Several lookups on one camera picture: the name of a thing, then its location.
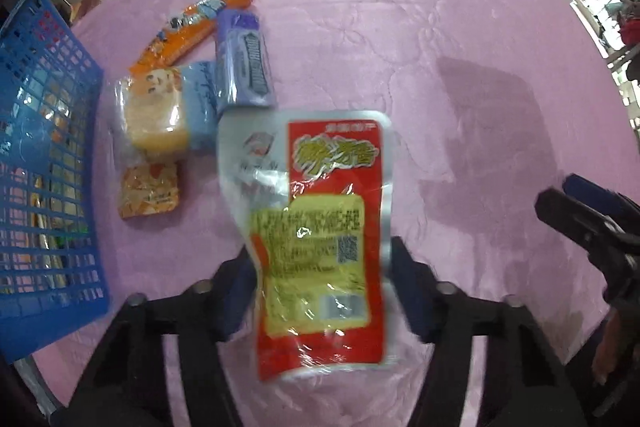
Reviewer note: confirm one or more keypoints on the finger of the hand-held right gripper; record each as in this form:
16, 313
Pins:
592, 190
565, 213

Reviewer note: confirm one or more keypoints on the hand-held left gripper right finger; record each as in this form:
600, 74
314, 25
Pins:
411, 293

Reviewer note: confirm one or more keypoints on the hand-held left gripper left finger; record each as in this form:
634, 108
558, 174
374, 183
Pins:
235, 289

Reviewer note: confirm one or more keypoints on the red silver snack packet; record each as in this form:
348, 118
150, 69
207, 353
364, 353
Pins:
320, 227

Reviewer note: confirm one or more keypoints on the blue plastic basket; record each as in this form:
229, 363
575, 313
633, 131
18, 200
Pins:
30, 42

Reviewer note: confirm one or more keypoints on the person's right hand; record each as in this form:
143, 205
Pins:
606, 347

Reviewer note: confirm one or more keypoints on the small orange snack packet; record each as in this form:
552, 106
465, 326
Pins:
150, 190

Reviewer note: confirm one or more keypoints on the light blue snack packet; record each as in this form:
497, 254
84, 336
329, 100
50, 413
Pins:
201, 107

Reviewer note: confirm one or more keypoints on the yellow cake packet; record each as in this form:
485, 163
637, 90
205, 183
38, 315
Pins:
150, 123

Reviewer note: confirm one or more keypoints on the pink tablecloth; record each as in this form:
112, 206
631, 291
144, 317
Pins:
425, 57

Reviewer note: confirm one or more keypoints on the periwinkle snack packet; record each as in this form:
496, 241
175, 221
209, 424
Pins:
245, 62

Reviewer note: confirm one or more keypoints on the long orange snack packet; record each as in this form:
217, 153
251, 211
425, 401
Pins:
190, 29

